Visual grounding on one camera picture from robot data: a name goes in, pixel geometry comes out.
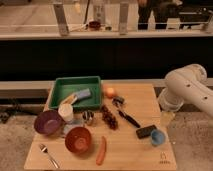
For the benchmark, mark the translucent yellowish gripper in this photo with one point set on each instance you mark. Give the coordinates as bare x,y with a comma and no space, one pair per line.
166,118

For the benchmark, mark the black eraser block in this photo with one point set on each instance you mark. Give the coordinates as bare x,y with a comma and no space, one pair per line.
145,131

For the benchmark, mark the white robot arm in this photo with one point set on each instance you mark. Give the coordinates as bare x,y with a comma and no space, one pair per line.
186,84

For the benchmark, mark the green plastic tray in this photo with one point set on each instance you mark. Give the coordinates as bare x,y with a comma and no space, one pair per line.
65,86

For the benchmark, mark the small blue cup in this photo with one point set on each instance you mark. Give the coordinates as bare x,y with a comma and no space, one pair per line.
157,137

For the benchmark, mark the wooden board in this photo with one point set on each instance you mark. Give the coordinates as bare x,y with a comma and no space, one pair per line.
125,152

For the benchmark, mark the bunch of dark grapes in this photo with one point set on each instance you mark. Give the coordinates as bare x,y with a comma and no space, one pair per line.
109,118

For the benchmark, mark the orange fruit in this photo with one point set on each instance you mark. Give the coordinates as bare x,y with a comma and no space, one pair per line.
109,92

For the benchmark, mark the orange carrot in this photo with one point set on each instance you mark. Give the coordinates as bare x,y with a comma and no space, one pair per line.
102,151

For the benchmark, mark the small metal cup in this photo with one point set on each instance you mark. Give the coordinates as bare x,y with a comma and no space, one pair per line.
88,117

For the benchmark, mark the blue and yellow sponge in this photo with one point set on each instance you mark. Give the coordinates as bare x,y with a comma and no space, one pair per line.
77,96

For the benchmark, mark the brown-red bowl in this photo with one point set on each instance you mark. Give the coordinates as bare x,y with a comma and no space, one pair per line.
78,140

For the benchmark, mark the white cup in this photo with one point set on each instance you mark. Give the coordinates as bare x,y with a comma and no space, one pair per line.
66,112

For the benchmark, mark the dark red background bowl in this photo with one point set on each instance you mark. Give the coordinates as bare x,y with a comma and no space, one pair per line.
94,25

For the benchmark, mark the purple bowl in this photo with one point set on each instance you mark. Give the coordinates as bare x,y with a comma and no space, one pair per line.
48,122

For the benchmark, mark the silver fork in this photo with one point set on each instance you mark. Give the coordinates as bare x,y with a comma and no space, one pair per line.
44,149

